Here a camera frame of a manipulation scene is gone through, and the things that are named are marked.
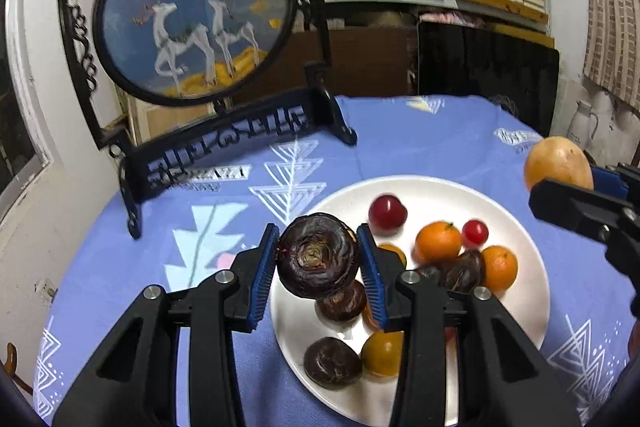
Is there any dark red plum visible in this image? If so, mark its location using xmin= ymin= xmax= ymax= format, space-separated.
xmin=368 ymin=194 xmax=408 ymax=233

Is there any blue patterned tablecloth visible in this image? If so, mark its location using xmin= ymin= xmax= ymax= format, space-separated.
xmin=34 ymin=95 xmax=634 ymax=421

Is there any orange kumquat plate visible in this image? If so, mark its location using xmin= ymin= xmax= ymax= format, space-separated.
xmin=482 ymin=246 xmax=518 ymax=294
xmin=412 ymin=221 xmax=462 ymax=265

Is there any orange kumquat in pile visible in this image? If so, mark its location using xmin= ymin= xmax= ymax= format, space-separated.
xmin=376 ymin=243 xmax=408 ymax=269

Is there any dark chestnut pile middle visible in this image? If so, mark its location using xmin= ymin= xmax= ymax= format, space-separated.
xmin=276 ymin=212 xmax=360 ymax=299

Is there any round deer art screen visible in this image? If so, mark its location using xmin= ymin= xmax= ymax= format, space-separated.
xmin=58 ymin=0 xmax=357 ymax=239

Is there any white ceramic jug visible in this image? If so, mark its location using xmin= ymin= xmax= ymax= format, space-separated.
xmin=566 ymin=101 xmax=600 ymax=150

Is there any black board panel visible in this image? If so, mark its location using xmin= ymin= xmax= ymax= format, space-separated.
xmin=416 ymin=22 xmax=560 ymax=136

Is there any large dark water chestnut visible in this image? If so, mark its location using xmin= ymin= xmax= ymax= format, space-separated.
xmin=317 ymin=280 xmax=367 ymax=322

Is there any pale yellow round fruit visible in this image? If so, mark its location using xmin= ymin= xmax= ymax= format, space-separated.
xmin=524 ymin=136 xmax=594 ymax=191

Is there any white oval plate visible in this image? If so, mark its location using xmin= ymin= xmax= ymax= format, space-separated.
xmin=270 ymin=176 xmax=550 ymax=426

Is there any orange kumquat plate right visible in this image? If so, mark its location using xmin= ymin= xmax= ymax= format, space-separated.
xmin=482 ymin=246 xmax=518 ymax=294

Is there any dark chestnut on plate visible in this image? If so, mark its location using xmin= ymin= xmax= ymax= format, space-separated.
xmin=303 ymin=337 xmax=363 ymax=389

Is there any red cherry tomato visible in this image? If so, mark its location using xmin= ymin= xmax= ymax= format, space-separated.
xmin=461 ymin=220 xmax=489 ymax=249

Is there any orange kumquat plate back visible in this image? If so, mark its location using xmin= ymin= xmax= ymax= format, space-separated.
xmin=412 ymin=221 xmax=462 ymax=265

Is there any window with white frame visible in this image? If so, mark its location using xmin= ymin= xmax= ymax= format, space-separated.
xmin=1 ymin=0 xmax=53 ymax=216

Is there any checkered curtain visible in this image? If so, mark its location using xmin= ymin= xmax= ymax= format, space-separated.
xmin=584 ymin=0 xmax=639 ymax=108

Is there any brown cardboard panel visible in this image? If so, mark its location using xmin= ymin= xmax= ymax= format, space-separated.
xmin=232 ymin=27 xmax=416 ymax=104

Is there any yellow tomato on plate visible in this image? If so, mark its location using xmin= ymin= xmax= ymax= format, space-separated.
xmin=360 ymin=331 xmax=404 ymax=377

